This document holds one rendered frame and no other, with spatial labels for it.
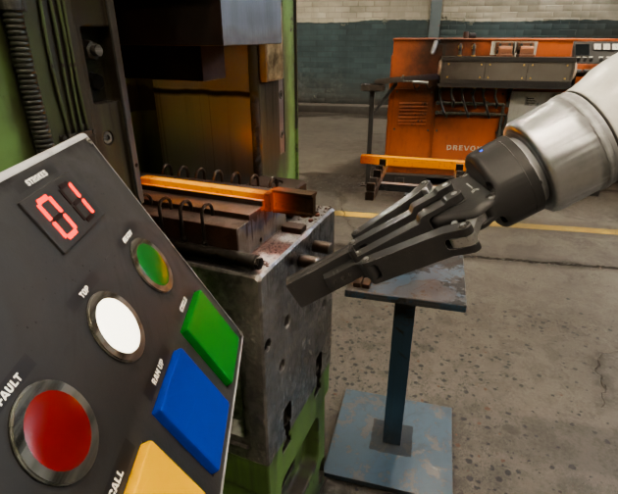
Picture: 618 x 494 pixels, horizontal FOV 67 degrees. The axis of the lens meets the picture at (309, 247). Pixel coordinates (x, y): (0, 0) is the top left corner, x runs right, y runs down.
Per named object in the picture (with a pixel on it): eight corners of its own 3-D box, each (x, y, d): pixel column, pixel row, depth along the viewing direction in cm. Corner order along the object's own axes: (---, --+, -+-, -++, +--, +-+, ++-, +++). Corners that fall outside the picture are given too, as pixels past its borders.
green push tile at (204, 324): (240, 338, 52) (200, 287, 49) (233, 384, 45) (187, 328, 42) (226, 345, 52) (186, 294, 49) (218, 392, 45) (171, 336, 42)
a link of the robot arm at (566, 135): (571, 169, 46) (514, 198, 47) (542, 85, 43) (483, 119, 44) (633, 198, 38) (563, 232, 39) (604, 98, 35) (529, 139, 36)
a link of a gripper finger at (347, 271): (377, 261, 44) (383, 275, 41) (330, 285, 45) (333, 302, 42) (370, 248, 43) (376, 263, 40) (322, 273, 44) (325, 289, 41)
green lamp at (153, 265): (183, 277, 46) (179, 237, 44) (152, 300, 42) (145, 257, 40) (158, 271, 47) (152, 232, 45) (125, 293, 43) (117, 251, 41)
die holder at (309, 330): (331, 360, 129) (334, 207, 110) (269, 468, 97) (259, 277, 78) (165, 317, 148) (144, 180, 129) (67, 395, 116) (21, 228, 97)
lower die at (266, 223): (285, 223, 100) (284, 185, 96) (238, 263, 83) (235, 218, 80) (129, 200, 114) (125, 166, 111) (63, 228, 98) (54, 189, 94)
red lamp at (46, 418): (118, 436, 28) (104, 379, 26) (52, 503, 24) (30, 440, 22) (77, 421, 29) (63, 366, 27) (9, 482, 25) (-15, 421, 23)
